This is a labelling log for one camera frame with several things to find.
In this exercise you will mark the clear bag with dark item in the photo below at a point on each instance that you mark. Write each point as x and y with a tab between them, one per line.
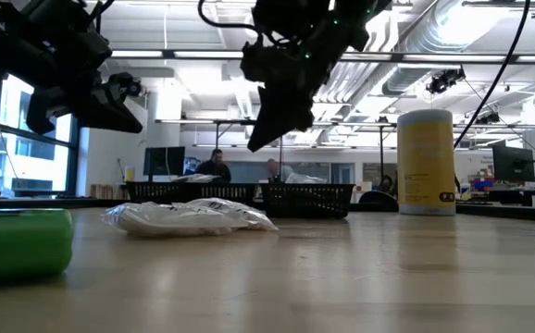
198	178

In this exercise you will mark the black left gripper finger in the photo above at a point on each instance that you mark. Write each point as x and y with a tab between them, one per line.
108	107
101	121

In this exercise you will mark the clear bag of cotton swabs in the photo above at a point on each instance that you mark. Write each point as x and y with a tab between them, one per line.
307	178
179	219

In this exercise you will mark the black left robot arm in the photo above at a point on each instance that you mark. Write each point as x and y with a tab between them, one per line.
17	37

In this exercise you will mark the large glass window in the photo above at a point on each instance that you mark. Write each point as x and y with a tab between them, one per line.
41	157

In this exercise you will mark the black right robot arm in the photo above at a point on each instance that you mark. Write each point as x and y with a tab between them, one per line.
314	14

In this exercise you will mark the black monitor on arm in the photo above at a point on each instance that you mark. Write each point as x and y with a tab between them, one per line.
513	164

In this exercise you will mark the wooden slat crate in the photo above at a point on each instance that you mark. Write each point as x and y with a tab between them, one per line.
105	191

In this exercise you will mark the silver ventilation duct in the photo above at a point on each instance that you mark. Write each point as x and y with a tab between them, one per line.
434	28

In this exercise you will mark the black slotted plastic basket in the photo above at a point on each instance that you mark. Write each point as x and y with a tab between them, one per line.
318	200
152	190
230	192

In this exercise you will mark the green plastic travel bottle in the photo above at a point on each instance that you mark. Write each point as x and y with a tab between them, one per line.
17	245

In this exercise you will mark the person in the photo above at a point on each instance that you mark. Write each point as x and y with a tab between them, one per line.
280	172
216	168

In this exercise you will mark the black computer monitor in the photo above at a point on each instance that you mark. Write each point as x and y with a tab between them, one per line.
163	159

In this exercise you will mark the cluttered black background desk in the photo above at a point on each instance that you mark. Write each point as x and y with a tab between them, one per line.
482	186

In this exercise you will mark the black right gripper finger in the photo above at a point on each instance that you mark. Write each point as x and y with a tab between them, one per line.
295	113
269	106

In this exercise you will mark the yellow white wipes canister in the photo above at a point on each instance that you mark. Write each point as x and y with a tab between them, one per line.
425	162

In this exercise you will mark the small yellow container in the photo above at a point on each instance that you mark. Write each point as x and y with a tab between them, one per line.
129	175

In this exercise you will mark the black ceiling camera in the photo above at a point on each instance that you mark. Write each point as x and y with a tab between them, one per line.
439	84
136	89
487	119

